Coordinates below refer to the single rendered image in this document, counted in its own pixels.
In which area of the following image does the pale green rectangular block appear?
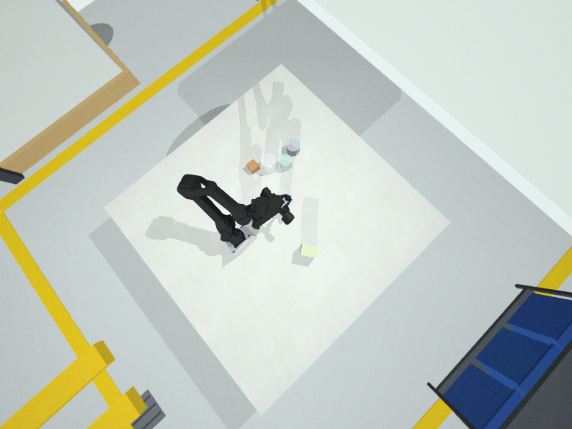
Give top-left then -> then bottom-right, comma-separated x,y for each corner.
300,244 -> 319,258

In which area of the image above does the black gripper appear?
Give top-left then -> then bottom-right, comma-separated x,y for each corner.
260,187 -> 295,225

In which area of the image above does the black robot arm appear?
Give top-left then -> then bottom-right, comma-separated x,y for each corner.
176,174 -> 285,248

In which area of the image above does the french press coffee maker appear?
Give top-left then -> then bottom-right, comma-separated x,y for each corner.
281,193 -> 294,208

